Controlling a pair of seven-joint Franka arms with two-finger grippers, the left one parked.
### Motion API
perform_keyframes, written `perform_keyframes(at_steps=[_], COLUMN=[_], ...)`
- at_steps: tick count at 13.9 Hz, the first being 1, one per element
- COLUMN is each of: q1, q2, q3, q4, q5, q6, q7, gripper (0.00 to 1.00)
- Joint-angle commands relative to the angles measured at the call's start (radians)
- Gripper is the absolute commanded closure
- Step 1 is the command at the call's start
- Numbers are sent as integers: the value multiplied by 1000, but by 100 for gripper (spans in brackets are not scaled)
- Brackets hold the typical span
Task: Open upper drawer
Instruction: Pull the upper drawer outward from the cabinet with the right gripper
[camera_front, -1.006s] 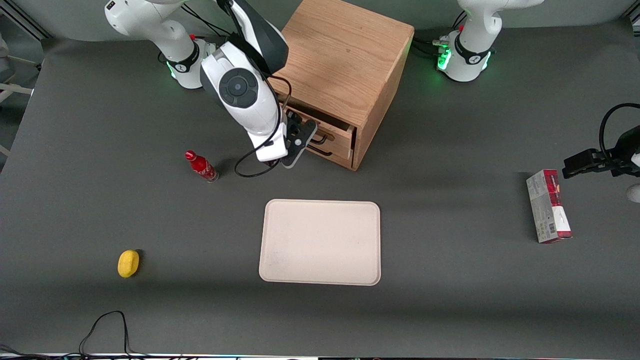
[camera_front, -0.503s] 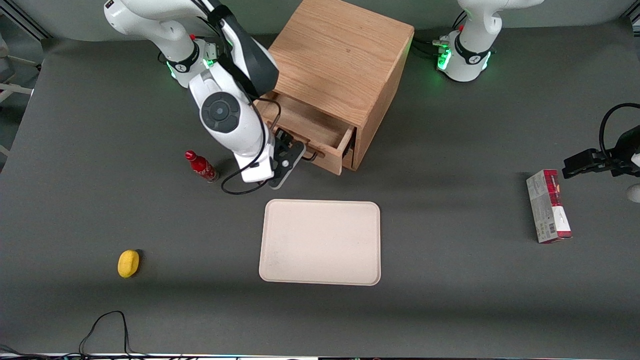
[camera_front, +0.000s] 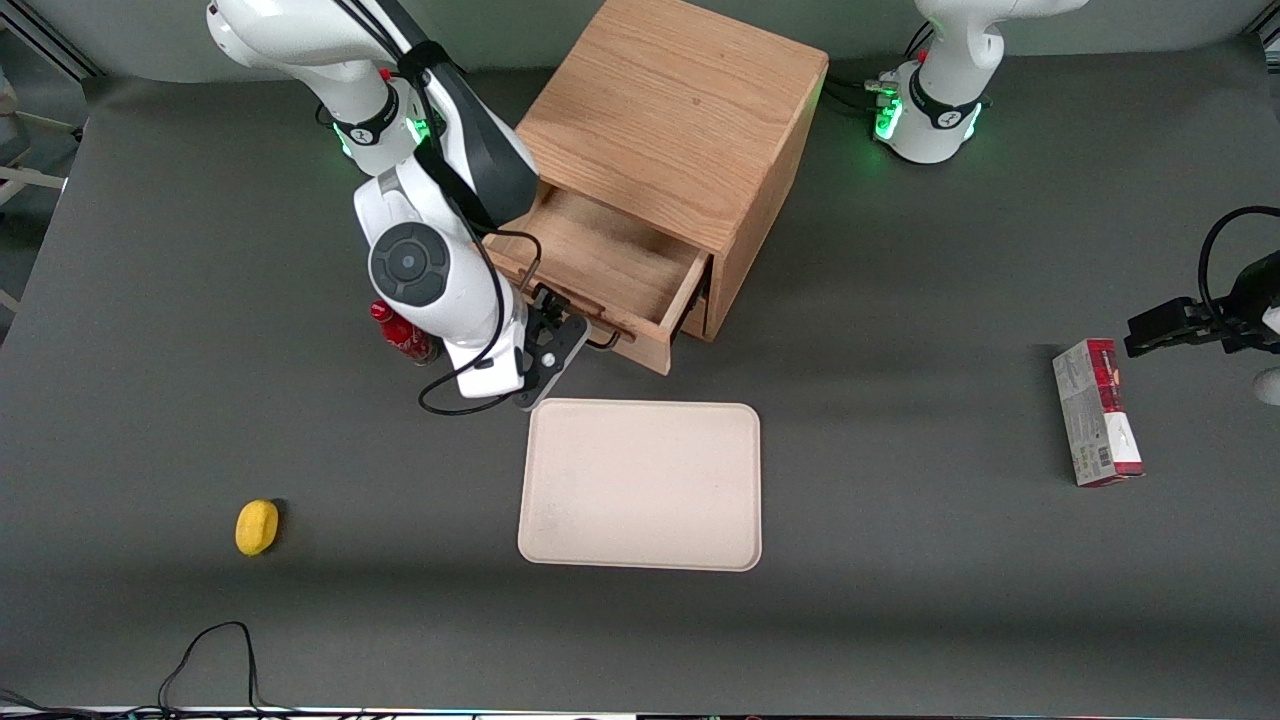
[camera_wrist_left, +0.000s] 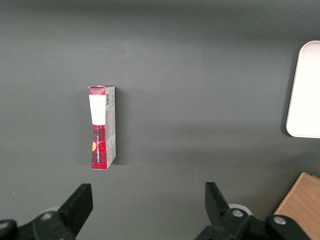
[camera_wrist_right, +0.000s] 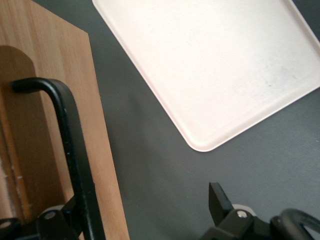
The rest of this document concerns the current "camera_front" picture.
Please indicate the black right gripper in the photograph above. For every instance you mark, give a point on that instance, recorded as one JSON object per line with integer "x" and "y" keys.
{"x": 549, "y": 309}

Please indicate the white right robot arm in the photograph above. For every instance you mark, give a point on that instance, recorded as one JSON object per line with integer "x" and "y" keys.
{"x": 440, "y": 300}

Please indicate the red and white carton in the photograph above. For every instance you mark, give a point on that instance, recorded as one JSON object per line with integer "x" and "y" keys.
{"x": 1095, "y": 420}

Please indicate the red soda bottle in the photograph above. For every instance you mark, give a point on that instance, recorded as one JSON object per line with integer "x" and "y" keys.
{"x": 400, "y": 340}

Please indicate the cream rectangular tray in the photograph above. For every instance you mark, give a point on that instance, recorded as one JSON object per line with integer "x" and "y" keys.
{"x": 640, "y": 485}

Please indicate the dark aluminium frame rail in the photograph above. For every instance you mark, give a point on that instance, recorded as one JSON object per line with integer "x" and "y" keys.
{"x": 1268, "y": 35}
{"x": 60, "y": 50}

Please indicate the yellow lemon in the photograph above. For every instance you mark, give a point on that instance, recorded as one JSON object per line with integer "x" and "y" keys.
{"x": 257, "y": 527}

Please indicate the white stand frame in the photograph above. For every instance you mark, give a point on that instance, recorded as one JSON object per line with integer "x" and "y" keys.
{"x": 30, "y": 178}

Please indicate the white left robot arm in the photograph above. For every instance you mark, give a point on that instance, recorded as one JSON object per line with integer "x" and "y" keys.
{"x": 945, "y": 110}

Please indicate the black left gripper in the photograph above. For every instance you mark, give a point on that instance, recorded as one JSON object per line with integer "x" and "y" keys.
{"x": 1252, "y": 308}

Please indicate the wooden drawer cabinet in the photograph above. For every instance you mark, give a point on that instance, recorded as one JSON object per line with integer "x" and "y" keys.
{"x": 690, "y": 110}

